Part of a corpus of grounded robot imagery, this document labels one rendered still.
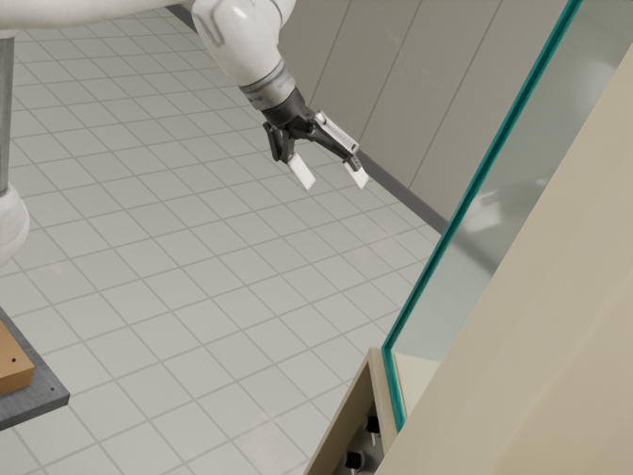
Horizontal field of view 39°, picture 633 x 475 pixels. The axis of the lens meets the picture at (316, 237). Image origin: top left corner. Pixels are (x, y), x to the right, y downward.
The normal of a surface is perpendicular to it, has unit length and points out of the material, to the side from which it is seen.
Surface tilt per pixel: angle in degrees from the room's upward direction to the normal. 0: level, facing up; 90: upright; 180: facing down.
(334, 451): 90
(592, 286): 90
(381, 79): 90
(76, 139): 0
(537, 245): 90
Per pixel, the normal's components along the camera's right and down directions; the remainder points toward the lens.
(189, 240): 0.34, -0.77
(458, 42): -0.66, 0.21
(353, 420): 0.07, 0.59
